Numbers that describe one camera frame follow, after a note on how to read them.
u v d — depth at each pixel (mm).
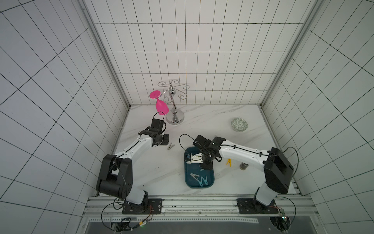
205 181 800
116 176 438
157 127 710
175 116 1104
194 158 725
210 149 597
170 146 949
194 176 814
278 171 437
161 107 986
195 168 824
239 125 1053
